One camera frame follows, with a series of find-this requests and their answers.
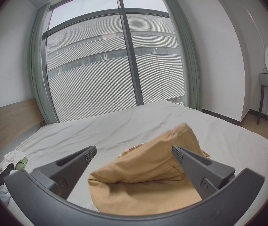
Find white garment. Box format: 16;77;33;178
0;150;26;181

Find pale blue garment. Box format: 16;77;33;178
0;183;13;206

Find window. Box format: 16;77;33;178
46;0;186;123

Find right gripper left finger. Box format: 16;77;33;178
30;146;97;200

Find bed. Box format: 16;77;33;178
0;99;268;221

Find black garment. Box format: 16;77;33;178
0;163;16;188

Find round woven basket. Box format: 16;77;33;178
117;144;211;161

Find tan shorts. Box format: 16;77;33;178
87;123;211;215

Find green garment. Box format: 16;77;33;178
15;158;28;172

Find grey-green curtain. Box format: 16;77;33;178
156;0;202;111
30;3;60;126

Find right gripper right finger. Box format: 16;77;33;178
171;145;236;201

